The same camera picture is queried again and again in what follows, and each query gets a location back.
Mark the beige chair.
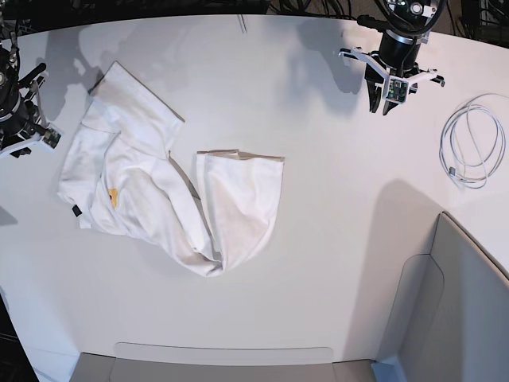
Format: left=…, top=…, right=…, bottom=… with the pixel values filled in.
left=72, top=212, right=508, bottom=381

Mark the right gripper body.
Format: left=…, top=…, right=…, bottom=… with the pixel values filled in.
left=1, top=107, right=48, bottom=158

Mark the white t-shirt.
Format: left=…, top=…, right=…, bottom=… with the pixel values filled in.
left=58, top=63, right=284, bottom=277

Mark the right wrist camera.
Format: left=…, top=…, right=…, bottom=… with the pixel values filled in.
left=40, top=127, right=62, bottom=150

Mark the white coiled cable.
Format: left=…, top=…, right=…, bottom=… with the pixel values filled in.
left=438, top=93, right=508, bottom=190

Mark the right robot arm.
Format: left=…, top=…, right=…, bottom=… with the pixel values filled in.
left=1, top=21, right=48, bottom=158

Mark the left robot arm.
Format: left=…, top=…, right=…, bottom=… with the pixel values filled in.
left=339, top=0, right=448, bottom=115

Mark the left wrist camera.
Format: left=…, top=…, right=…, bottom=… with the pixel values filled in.
left=383, top=76, right=409, bottom=104

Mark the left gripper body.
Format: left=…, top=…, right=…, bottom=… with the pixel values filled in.
left=338, top=47, right=445, bottom=94

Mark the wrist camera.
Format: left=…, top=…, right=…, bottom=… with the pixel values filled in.
left=383, top=76, right=409, bottom=104
left=40, top=127, right=62, bottom=150

